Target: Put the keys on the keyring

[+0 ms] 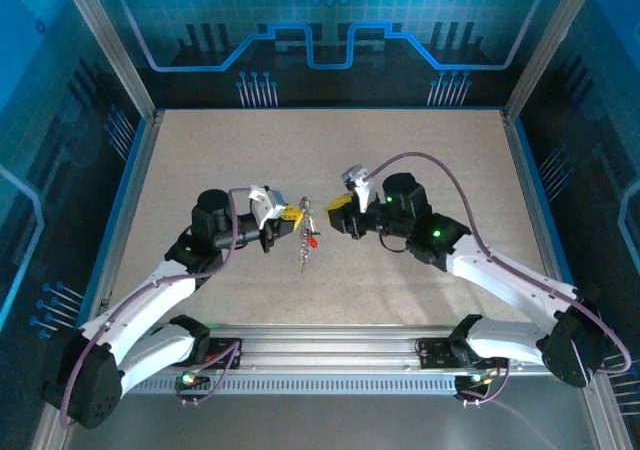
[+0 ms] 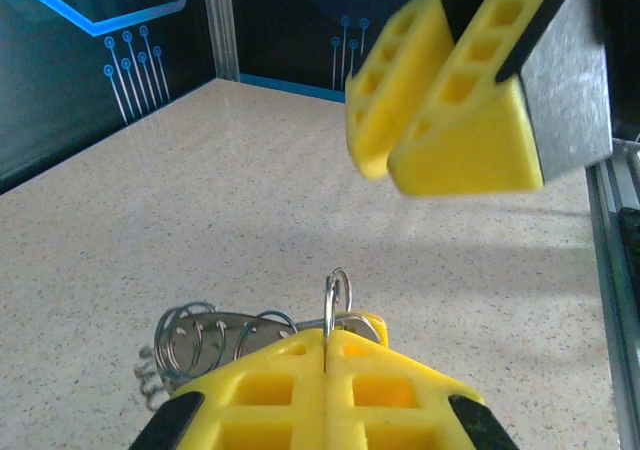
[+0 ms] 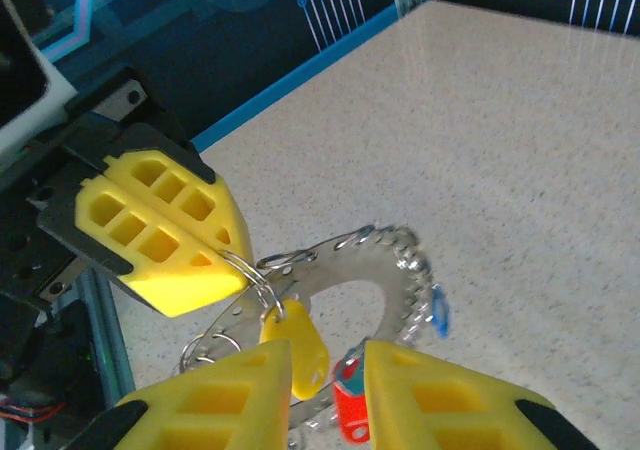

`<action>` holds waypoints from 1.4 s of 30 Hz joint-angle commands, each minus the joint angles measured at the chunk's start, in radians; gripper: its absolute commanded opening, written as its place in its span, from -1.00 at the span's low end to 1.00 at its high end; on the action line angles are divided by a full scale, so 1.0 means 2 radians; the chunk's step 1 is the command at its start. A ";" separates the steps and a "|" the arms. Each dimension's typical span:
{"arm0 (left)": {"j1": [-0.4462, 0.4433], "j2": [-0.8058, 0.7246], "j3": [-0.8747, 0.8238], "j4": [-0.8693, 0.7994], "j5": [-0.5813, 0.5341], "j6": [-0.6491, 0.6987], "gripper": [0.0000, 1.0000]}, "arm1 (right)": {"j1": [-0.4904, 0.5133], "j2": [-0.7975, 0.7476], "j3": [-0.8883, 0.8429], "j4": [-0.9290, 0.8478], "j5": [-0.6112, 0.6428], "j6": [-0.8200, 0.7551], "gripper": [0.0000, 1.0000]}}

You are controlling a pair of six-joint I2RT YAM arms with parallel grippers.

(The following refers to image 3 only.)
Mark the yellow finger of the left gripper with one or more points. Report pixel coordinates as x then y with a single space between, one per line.
150 270
170 185

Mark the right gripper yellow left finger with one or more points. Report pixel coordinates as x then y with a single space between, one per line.
225 410

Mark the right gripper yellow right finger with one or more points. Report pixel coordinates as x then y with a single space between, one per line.
450 420

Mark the blue key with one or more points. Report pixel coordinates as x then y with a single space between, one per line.
441 320

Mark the red key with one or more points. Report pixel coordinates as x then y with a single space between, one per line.
350 410

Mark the yellow key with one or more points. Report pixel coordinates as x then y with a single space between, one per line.
300 340

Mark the large metal keyring disc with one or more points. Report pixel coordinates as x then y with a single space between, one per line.
350 265

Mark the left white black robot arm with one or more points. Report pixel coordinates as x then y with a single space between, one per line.
30 360

